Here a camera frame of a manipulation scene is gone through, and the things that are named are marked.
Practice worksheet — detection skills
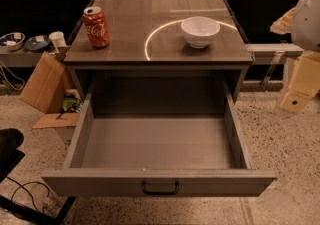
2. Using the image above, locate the black floor cable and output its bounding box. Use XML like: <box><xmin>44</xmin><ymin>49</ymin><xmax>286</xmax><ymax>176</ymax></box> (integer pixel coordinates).
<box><xmin>4</xmin><ymin>176</ymin><xmax>54</xmax><ymax>215</ymax></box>

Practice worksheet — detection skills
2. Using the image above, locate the brown cardboard box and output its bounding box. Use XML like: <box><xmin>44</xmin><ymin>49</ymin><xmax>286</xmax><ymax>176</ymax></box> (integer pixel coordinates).
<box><xmin>20</xmin><ymin>52</ymin><xmax>80</xmax><ymax>129</ymax></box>

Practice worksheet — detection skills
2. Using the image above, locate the black drawer handle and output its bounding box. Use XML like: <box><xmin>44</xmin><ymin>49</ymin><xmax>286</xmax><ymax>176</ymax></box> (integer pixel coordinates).
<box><xmin>141</xmin><ymin>181</ymin><xmax>179</xmax><ymax>196</ymax></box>

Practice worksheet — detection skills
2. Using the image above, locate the dark blue bowl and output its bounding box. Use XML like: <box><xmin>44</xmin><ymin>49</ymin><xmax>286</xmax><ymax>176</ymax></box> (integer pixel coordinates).
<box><xmin>24</xmin><ymin>35</ymin><xmax>51</xmax><ymax>52</ymax></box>

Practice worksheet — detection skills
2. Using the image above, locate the open grey top drawer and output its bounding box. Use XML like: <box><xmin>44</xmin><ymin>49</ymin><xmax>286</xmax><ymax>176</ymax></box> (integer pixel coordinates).
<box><xmin>41</xmin><ymin>78</ymin><xmax>278</xmax><ymax>198</ymax></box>

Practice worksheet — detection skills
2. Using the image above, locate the green snack bag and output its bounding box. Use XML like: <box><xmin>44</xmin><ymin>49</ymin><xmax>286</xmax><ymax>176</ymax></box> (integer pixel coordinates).
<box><xmin>62</xmin><ymin>98</ymin><xmax>83</xmax><ymax>113</ymax></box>

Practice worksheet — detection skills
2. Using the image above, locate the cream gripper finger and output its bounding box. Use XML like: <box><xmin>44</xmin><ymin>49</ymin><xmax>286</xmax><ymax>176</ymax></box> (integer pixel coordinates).
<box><xmin>279</xmin><ymin>51</ymin><xmax>320</xmax><ymax>114</ymax></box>
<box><xmin>270</xmin><ymin>8</ymin><xmax>295</xmax><ymax>35</ymax></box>

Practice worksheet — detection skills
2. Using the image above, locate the red coke can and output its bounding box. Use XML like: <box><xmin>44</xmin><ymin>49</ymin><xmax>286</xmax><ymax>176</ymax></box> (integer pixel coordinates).
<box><xmin>83</xmin><ymin>6</ymin><xmax>110</xmax><ymax>48</ymax></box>

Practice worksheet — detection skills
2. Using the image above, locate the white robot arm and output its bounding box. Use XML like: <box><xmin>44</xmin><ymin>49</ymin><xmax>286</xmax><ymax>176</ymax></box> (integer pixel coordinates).
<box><xmin>270</xmin><ymin>0</ymin><xmax>320</xmax><ymax>114</ymax></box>

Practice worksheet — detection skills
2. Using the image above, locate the white paper cup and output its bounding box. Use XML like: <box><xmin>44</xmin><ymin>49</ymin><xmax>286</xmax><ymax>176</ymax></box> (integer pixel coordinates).
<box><xmin>49</xmin><ymin>31</ymin><xmax>66</xmax><ymax>48</ymax></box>

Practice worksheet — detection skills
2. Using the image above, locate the grey wall cable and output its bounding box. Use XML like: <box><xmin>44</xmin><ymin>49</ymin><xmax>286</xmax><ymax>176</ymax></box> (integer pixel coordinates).
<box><xmin>0</xmin><ymin>60</ymin><xmax>26</xmax><ymax>92</ymax></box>

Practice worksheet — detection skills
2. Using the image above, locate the white ceramic bowl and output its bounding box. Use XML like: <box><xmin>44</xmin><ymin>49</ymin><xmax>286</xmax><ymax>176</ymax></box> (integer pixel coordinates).
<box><xmin>181</xmin><ymin>16</ymin><xmax>220</xmax><ymax>49</ymax></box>

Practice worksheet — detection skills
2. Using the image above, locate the blue patterned bowl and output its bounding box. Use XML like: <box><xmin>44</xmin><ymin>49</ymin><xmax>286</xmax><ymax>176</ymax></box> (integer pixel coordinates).
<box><xmin>0</xmin><ymin>32</ymin><xmax>25</xmax><ymax>51</ymax></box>

